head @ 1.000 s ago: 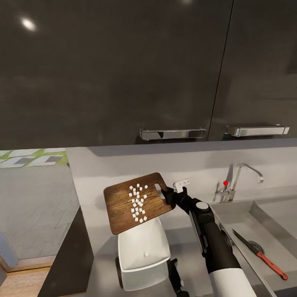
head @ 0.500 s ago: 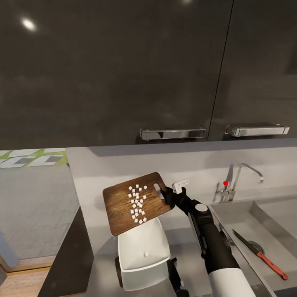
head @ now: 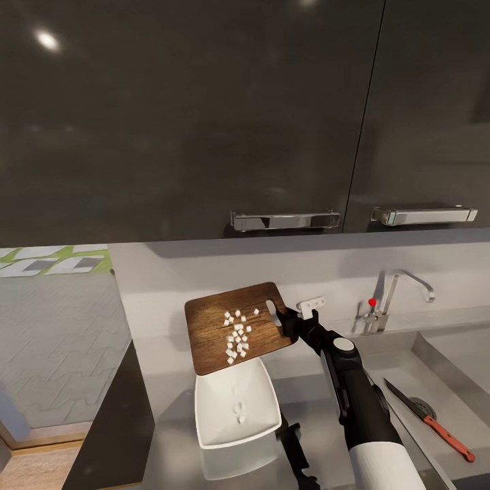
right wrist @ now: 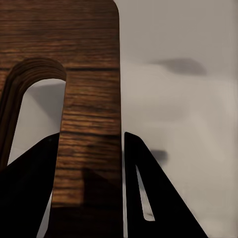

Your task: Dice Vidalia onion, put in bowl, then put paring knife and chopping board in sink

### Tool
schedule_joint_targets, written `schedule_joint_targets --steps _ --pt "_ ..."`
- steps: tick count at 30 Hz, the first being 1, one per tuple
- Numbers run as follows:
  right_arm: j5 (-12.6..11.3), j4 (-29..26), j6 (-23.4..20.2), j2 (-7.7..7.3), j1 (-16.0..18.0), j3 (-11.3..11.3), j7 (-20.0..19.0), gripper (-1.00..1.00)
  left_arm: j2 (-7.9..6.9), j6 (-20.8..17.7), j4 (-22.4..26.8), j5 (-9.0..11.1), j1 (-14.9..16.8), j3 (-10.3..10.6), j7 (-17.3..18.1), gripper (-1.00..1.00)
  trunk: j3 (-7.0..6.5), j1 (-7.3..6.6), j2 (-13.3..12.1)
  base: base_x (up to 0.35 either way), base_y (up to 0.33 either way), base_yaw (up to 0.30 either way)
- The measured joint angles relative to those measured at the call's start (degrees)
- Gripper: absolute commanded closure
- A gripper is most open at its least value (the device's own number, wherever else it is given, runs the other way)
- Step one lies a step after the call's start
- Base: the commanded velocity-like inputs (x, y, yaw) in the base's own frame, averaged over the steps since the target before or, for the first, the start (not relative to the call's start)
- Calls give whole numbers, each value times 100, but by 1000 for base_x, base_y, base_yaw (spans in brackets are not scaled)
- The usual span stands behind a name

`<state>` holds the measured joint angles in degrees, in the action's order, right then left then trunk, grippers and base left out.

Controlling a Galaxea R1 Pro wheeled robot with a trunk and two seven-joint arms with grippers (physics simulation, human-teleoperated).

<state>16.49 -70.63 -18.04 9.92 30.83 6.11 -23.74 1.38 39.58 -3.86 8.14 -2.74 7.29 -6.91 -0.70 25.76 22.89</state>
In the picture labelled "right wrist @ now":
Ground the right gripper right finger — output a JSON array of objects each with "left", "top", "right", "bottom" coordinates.
[{"left": 124, "top": 132, "right": 208, "bottom": 238}]

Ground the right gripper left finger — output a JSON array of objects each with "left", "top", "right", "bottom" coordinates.
[{"left": 0, "top": 133, "right": 60, "bottom": 238}]

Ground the cutting board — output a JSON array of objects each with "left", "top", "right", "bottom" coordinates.
[{"left": 0, "top": 0, "right": 123, "bottom": 238}]

